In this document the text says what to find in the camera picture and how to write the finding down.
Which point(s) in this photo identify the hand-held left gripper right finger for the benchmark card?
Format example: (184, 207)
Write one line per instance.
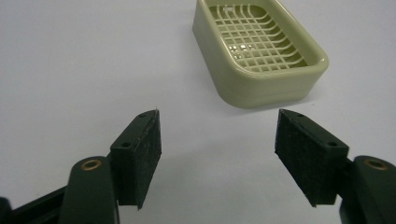
(308, 161)

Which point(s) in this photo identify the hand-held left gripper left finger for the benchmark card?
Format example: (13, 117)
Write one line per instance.
(137, 161)

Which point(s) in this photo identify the pale green soap dish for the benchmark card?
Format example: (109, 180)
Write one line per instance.
(258, 81)

